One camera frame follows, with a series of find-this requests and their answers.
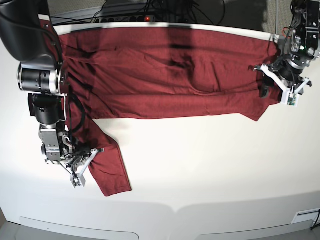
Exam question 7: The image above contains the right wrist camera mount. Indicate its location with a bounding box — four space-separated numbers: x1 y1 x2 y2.
70 148 105 188

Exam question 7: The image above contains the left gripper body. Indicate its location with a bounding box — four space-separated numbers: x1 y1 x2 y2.
272 58 307 85

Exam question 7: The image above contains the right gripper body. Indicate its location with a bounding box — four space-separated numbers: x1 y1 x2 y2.
62 146 92 168

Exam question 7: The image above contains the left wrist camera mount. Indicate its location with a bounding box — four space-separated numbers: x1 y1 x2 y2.
253 64 312 107

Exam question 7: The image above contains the red long-sleeve T-shirt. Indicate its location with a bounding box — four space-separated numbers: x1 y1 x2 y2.
59 27 280 197

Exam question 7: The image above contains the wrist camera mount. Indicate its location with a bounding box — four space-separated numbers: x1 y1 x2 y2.
70 148 105 188
253 64 312 107

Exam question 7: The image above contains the white power strip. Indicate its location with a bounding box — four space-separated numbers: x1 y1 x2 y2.
92 14 164 24

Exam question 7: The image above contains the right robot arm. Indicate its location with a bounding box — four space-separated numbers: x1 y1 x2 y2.
0 0 97 172

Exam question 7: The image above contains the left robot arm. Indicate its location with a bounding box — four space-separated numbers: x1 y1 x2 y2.
254 0 320 105

